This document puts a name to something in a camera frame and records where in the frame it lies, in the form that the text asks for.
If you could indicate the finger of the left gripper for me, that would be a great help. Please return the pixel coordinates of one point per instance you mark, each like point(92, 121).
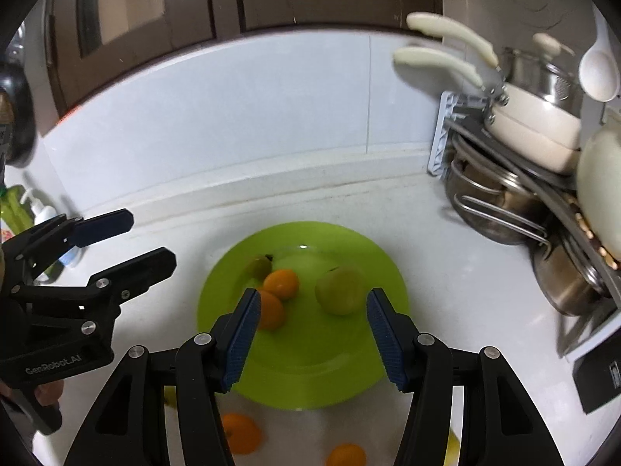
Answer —
point(111, 287)
point(92, 227)

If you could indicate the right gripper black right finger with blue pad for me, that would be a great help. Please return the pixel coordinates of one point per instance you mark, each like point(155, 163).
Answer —
point(421, 366)

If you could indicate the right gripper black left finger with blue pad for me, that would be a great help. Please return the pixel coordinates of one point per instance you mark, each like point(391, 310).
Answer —
point(208, 364)

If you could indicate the small green-yellow fruit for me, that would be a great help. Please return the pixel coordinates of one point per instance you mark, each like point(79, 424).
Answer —
point(170, 396)

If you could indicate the large orange with stem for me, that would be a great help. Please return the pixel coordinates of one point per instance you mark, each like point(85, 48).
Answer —
point(243, 434)

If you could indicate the small orange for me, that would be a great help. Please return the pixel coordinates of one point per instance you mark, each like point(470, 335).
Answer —
point(272, 314)
point(347, 454)
point(283, 284)

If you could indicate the person hand holding gripper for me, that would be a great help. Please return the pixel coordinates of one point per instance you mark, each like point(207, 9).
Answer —
point(46, 394)

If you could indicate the green dish soap bottle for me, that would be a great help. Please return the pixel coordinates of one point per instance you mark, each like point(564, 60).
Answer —
point(15, 218)

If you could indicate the yellow lemon on counter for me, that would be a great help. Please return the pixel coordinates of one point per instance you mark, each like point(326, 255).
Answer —
point(452, 450)

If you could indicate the green plastic plate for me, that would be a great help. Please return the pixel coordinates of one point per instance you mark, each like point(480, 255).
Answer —
point(314, 359)

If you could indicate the green apple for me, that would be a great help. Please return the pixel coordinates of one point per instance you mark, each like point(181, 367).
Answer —
point(341, 291)

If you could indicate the small dark green fruit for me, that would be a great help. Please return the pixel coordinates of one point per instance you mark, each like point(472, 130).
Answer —
point(259, 267)

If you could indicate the black hanging frying pan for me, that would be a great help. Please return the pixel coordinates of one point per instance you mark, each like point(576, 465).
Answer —
point(17, 115)

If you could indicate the steel pot under rack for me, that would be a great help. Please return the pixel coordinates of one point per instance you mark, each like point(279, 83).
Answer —
point(567, 278)

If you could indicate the black box appliance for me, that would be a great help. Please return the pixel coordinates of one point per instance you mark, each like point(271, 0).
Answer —
point(597, 375)

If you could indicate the steel bowl under rack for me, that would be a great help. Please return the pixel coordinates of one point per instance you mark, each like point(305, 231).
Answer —
point(491, 199)

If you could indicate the grey dish rack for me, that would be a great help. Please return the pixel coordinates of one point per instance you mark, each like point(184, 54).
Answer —
point(462, 114)

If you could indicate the white ceramic jug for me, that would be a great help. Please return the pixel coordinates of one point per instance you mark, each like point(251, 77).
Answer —
point(599, 185)

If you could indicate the steel pot with lid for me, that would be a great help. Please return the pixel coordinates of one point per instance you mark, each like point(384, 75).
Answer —
point(535, 72)

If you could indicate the white ladle spoon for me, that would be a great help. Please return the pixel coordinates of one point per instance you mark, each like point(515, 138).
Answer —
point(598, 72)

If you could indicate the dark brown window frame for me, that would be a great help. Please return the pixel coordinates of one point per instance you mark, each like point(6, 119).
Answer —
point(90, 44)

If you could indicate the cream pan lower handle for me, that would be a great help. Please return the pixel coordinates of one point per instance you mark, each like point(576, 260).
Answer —
point(485, 121)

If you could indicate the cream pan handle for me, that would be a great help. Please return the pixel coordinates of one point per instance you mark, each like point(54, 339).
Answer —
point(438, 26)
point(485, 121)

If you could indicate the cream pan upper handle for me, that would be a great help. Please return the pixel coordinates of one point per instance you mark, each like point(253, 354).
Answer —
point(438, 26)

